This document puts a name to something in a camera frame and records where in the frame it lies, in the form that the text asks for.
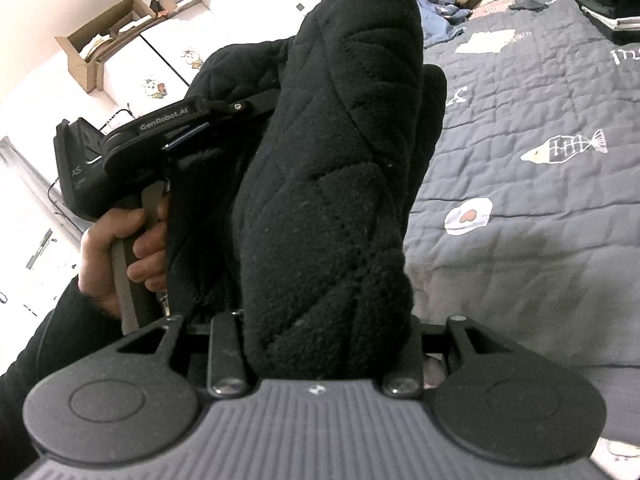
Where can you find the person's left hand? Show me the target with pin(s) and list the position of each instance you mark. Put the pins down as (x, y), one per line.
(95, 260)

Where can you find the grey printed quilt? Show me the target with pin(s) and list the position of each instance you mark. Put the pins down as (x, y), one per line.
(525, 260)

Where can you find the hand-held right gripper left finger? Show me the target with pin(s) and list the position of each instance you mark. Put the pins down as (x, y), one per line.
(225, 340)

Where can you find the stack of folded clothes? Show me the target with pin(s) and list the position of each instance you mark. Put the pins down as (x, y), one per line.
(605, 5)

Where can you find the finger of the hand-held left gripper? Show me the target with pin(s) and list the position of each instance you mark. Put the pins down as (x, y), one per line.
(240, 106)
(185, 135)

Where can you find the pink patterned cloth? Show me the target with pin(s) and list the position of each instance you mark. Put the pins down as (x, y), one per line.
(495, 10)

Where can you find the white wardrobe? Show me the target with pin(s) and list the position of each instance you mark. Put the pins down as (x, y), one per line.
(150, 60)

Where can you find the person's left forearm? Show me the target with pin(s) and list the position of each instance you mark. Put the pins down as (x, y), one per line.
(50, 350)

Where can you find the large cardboard box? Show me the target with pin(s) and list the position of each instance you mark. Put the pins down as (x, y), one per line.
(85, 70)

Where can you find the black quilted jacket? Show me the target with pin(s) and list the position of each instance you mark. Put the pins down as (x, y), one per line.
(325, 185)

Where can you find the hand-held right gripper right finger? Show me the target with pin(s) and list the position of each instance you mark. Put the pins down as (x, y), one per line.
(409, 365)

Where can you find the dark grey flat garment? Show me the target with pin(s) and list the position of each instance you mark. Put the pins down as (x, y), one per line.
(530, 3)

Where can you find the blue denim garment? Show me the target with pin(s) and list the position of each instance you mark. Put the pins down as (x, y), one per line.
(440, 15)

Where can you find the grey cartoon mouse sticker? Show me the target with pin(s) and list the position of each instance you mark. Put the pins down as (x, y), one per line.
(192, 57)

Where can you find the yellow cartoon mouse sticker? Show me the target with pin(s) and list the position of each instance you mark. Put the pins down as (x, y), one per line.
(152, 89)

